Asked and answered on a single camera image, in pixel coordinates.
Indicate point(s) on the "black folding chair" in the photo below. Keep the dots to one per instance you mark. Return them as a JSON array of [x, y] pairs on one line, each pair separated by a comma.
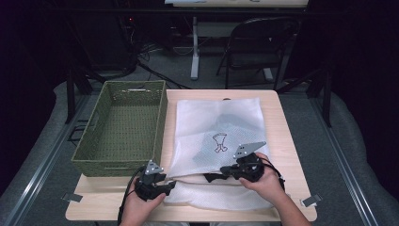
[[257, 47]]

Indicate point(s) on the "white mesh laundry bag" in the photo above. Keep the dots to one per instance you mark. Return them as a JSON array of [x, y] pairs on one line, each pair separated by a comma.
[[194, 125]]

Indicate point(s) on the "metal floor rail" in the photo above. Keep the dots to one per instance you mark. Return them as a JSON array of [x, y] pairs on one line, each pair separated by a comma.
[[40, 175], [342, 163]]

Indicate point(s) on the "grey table clip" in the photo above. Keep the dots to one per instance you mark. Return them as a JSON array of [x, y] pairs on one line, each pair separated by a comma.
[[311, 200], [72, 197]]

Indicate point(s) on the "person's right hand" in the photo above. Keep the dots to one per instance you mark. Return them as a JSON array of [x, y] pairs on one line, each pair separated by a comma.
[[266, 188]]

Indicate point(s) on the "white desk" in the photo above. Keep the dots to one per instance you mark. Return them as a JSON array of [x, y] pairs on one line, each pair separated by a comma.
[[195, 47]]

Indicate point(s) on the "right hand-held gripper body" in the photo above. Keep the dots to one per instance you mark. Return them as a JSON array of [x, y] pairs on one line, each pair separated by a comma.
[[251, 168]]

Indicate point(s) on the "green woven basket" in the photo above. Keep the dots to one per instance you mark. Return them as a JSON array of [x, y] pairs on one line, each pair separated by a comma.
[[119, 125]]

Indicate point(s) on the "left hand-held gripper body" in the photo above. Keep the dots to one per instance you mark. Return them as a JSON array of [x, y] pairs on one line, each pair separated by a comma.
[[149, 186]]

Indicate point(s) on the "black metal stand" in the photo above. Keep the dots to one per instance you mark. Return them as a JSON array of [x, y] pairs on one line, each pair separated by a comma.
[[326, 97], [70, 94]]

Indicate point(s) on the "person's left hand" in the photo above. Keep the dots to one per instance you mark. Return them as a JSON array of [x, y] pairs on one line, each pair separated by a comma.
[[138, 210]]

